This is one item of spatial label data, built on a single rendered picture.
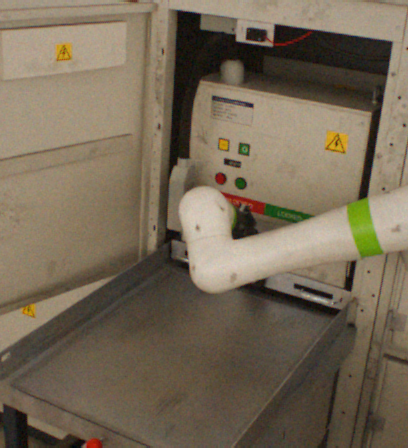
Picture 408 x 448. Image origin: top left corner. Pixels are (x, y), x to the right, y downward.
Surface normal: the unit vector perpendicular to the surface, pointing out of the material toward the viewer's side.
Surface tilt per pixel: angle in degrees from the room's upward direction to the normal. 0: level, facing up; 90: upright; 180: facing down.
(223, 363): 0
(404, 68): 90
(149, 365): 0
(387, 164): 90
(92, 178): 90
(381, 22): 90
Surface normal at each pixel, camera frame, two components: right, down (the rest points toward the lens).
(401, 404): -0.48, 0.32
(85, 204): 0.70, 0.33
